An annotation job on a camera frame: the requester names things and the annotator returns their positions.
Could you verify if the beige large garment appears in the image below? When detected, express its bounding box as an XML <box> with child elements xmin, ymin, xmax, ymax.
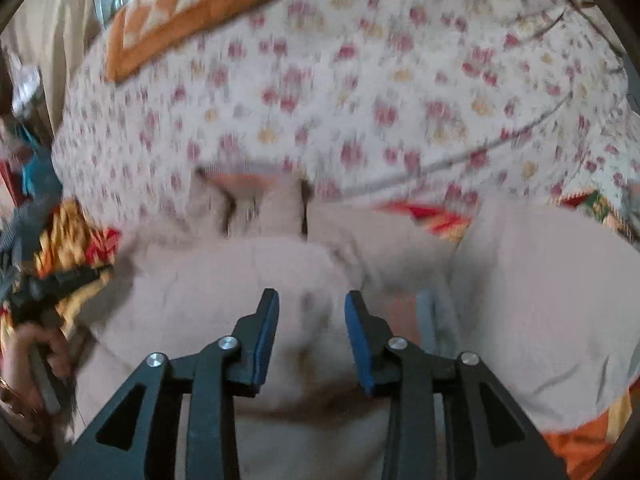
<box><xmin>70</xmin><ymin>179</ymin><xmax>639</xmax><ymax>479</ymax></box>

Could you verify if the person's left hand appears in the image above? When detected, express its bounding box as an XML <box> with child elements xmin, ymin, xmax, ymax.
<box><xmin>1</xmin><ymin>324</ymin><xmax>72</xmax><ymax>442</ymax></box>

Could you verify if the orange red patterned blanket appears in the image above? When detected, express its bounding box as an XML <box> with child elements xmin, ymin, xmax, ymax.
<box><xmin>35</xmin><ymin>200</ymin><xmax>122</xmax><ymax>336</ymax></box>

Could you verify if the blue cloth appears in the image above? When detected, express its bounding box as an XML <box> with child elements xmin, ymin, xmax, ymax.
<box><xmin>16</xmin><ymin>124</ymin><xmax>63</xmax><ymax>202</ymax></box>

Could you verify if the beige curtain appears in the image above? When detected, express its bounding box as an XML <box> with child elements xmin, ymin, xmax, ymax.
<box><xmin>1</xmin><ymin>0</ymin><xmax>101</xmax><ymax>133</ymax></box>

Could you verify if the orange checkered mat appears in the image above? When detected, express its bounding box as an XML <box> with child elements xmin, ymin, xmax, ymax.
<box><xmin>105</xmin><ymin>0</ymin><xmax>271</xmax><ymax>82</ymax></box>

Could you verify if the floral white bedsheet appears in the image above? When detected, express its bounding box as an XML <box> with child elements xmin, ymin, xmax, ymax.
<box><xmin>52</xmin><ymin>0</ymin><xmax>639</xmax><ymax>226</ymax></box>

